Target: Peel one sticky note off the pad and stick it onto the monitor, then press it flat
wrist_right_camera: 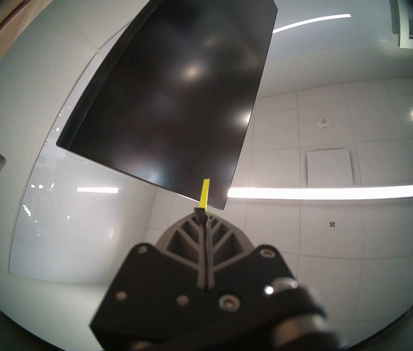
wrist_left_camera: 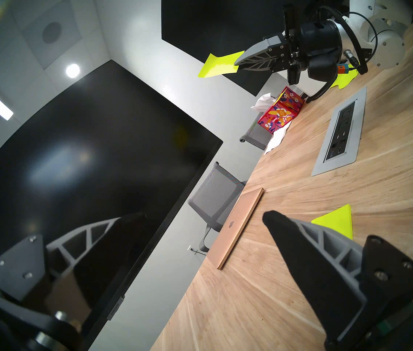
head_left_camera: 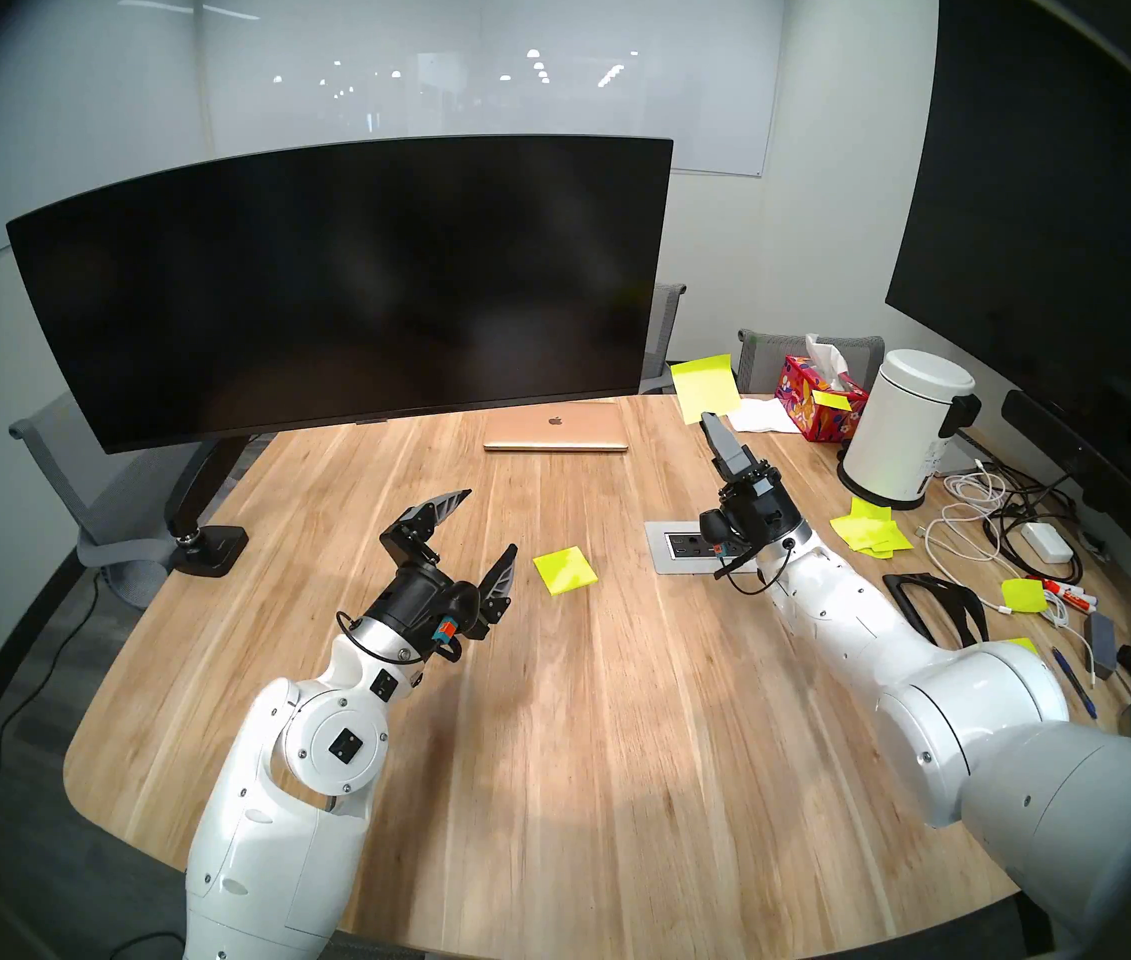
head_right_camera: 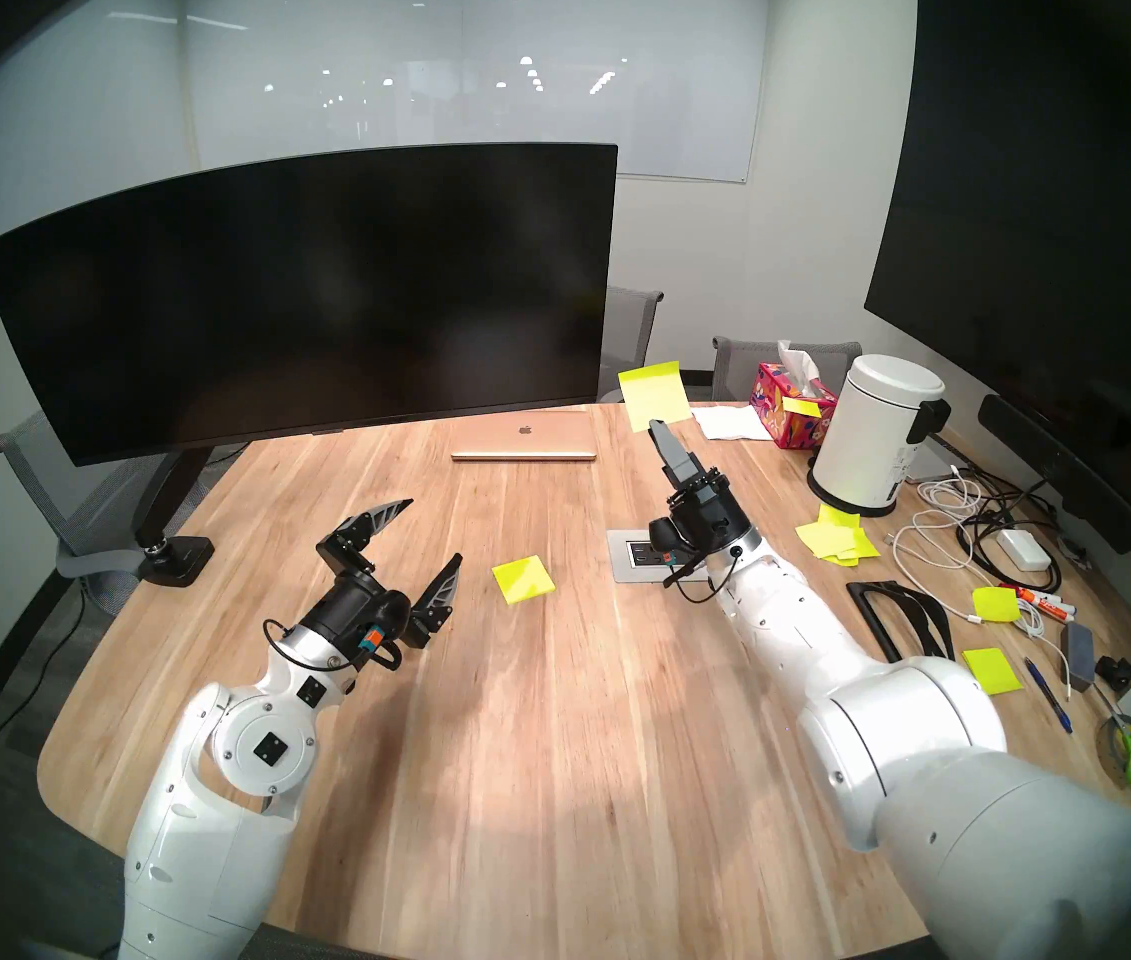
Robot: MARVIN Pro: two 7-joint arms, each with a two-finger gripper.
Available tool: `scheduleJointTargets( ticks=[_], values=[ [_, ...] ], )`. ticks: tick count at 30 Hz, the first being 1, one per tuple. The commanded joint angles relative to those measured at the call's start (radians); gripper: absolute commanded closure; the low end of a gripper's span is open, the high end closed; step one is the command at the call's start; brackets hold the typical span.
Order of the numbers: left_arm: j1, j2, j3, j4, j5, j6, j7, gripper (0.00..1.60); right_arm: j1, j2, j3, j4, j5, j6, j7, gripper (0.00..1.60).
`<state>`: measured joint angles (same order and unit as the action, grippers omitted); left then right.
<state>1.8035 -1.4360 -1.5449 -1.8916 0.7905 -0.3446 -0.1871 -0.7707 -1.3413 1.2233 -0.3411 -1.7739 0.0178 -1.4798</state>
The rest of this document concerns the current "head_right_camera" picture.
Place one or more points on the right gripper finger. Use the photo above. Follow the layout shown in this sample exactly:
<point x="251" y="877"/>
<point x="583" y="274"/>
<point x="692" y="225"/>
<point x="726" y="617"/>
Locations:
<point x="680" y="458"/>
<point x="663" y="453"/>

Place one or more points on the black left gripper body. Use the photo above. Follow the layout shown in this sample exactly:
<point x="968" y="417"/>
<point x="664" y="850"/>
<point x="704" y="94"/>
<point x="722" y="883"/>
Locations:
<point x="355" y="608"/>

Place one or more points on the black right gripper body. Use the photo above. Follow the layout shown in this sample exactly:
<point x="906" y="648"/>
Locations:
<point x="710" y="518"/>

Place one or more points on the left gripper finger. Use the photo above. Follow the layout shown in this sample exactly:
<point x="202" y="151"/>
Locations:
<point x="437" y="598"/>
<point x="360" y="533"/>

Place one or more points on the single yellow sticky note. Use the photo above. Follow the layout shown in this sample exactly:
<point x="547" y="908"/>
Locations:
<point x="653" y="393"/>

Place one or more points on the yellow sticky note pad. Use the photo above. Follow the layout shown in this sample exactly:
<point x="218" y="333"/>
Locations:
<point x="523" y="580"/>

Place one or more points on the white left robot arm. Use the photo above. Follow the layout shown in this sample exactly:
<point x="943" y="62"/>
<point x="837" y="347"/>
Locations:
<point x="205" y="868"/>

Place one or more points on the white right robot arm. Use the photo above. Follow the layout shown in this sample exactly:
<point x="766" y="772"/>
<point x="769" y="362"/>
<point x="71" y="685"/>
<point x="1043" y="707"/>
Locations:
<point x="785" y="618"/>

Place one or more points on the loose yellow sticky notes pile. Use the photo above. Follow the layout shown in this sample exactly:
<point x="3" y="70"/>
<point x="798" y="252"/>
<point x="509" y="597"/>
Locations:
<point x="835" y="540"/>

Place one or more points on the yellow note on tissue box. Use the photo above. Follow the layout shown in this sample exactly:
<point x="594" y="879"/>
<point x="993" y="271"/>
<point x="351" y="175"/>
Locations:
<point x="801" y="406"/>

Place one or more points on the black monitor stand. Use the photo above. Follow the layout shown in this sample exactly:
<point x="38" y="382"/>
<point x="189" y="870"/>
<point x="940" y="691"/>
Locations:
<point x="175" y="558"/>

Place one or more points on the curved black monitor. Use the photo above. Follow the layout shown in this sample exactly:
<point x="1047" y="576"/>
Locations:
<point x="305" y="298"/>

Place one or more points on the small yellow sticky note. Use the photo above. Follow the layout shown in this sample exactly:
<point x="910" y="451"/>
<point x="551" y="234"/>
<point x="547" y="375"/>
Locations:
<point x="995" y="605"/>

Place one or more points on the small yellow sticky pad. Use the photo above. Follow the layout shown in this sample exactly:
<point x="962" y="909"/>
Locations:
<point x="993" y="671"/>

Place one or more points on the white paper napkin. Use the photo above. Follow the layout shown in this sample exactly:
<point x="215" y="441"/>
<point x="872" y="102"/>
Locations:
<point x="730" y="423"/>

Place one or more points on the grey table socket box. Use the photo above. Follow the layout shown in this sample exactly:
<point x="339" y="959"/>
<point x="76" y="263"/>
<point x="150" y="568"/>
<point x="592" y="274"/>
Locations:
<point x="625" y="560"/>

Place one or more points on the grey mesh office chair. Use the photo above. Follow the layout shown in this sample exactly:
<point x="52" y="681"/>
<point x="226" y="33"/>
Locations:
<point x="740" y="368"/>
<point x="30" y="468"/>
<point x="625" y="338"/>

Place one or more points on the colourful tissue box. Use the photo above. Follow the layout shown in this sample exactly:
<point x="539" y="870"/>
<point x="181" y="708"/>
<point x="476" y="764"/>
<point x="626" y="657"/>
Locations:
<point x="795" y="430"/>

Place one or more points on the rose gold laptop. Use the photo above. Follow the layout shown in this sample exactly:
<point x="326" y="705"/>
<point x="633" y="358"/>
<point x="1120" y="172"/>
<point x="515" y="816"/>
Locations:
<point x="525" y="436"/>

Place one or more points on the white tissue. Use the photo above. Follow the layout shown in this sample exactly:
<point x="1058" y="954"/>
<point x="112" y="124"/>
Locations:
<point x="797" y="363"/>

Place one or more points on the white pedal bin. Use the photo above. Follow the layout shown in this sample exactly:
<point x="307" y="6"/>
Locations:
<point x="865" y="438"/>

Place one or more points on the white power adapter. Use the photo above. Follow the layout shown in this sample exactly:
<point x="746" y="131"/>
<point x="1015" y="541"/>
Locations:
<point x="1023" y="548"/>

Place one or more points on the orange white marker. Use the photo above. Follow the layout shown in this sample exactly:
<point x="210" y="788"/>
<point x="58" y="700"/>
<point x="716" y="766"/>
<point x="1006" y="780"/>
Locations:
<point x="1040" y="600"/>

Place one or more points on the blue pen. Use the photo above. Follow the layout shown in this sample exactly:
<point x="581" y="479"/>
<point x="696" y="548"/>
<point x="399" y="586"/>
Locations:
<point x="1047" y="695"/>

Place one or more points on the grey rectangular block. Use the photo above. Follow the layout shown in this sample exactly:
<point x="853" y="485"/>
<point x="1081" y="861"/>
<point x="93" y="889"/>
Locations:
<point x="1077" y="656"/>

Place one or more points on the small black clip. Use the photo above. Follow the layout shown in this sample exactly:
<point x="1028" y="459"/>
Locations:
<point x="1115" y="672"/>

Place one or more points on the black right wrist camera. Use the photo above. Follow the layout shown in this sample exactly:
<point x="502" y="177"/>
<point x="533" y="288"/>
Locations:
<point x="667" y="538"/>

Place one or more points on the black frame stand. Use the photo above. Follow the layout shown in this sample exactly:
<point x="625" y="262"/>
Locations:
<point x="873" y="588"/>

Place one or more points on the large black wall screen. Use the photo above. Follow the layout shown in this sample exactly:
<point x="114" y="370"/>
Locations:
<point x="1045" y="218"/>

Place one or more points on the glass wall whiteboard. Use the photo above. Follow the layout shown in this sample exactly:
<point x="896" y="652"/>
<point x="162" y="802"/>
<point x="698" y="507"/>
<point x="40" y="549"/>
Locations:
<point x="425" y="68"/>

